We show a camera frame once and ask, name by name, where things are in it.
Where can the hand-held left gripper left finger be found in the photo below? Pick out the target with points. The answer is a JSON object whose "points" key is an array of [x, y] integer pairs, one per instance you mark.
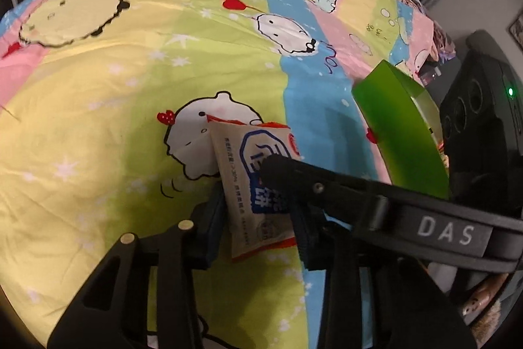
{"points": [[214, 234]]}

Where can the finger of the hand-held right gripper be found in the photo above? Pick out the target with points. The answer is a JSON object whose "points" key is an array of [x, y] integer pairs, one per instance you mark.
{"points": [[302, 181]]}

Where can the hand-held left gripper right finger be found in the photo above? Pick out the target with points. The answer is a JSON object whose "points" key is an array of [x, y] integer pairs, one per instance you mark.
{"points": [[302, 234]]}

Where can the white blue red-edged snack packet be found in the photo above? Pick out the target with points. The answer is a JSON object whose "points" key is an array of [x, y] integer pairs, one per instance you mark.
{"points": [[233, 152]]}

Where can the green box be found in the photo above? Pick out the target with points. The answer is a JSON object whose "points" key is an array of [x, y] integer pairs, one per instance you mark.
{"points": [[392, 128]]}

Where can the grey sofa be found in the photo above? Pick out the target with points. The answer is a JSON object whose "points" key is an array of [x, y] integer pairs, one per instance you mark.
{"points": [[482, 40]]}

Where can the pile of colourful cloths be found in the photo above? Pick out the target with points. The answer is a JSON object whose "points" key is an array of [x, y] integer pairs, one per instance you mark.
{"points": [[441, 42]]}

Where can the patterned fabric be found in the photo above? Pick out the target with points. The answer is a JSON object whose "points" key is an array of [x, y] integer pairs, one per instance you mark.
{"points": [[478, 300]]}

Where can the framed landscape painting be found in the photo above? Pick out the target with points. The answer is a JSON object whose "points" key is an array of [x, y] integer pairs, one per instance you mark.
{"points": [[518, 28]]}

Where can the striped cartoon printed blanket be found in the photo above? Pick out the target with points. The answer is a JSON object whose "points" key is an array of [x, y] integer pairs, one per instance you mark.
{"points": [[122, 87]]}

